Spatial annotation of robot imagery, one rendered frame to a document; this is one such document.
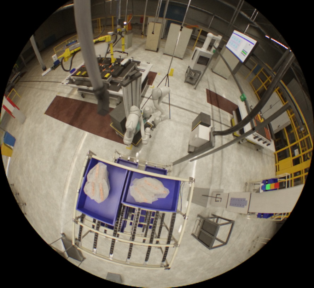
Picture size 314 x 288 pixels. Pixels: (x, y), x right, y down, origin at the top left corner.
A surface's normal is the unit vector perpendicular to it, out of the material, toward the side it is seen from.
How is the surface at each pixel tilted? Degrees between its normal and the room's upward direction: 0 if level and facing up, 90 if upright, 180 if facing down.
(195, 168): 0
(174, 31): 90
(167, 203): 8
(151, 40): 90
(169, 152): 0
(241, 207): 90
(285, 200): 90
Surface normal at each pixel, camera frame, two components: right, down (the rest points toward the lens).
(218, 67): -0.23, 0.86
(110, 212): 0.18, -0.54
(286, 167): -0.96, -0.28
